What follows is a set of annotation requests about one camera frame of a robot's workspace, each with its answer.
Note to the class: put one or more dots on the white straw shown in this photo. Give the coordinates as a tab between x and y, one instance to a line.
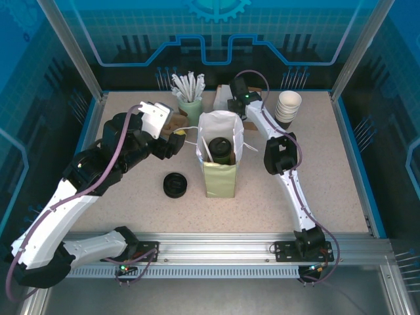
178	87
199	85
177	92
201	92
207	151
190	85

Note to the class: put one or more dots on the black plastic cup lid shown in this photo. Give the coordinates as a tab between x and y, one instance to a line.
220	146

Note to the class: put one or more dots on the green paper coffee cup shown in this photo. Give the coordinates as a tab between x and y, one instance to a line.
221	159

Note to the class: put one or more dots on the green paper gift bag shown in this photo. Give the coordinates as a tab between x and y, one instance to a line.
220	180

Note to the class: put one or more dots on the brown cardboard cup carrier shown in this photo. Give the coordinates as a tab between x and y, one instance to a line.
233	159

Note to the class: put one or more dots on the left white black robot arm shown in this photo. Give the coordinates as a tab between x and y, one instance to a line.
55	216

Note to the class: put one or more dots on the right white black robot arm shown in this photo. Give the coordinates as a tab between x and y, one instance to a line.
295	197

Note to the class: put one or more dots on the stack of cardboard cup carriers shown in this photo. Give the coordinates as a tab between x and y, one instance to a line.
178	123

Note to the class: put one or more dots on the white paper napkins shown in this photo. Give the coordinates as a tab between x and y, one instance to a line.
221	98

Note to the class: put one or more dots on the green straw holder cup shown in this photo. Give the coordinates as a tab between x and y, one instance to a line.
190	113

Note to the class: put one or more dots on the brown cardboard napkin box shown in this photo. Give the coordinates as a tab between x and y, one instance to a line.
251	125

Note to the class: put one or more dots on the stack of black lids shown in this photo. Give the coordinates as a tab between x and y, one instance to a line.
175	185

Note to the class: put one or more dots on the stack of paper cups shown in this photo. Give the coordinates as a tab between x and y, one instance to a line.
288	108

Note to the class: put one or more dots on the small circuit board with LED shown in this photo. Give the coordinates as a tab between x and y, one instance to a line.
126	267
316	268

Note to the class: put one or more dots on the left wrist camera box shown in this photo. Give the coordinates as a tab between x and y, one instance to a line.
154	119

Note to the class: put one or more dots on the aluminium frame post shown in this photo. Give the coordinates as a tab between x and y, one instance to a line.
75	55
357	55

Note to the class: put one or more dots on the aluminium frame rail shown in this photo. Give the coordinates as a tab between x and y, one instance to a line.
213	246

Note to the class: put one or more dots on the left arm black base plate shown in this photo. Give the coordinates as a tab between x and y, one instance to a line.
147	251

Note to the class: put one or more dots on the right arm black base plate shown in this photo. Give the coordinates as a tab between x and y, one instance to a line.
285	251

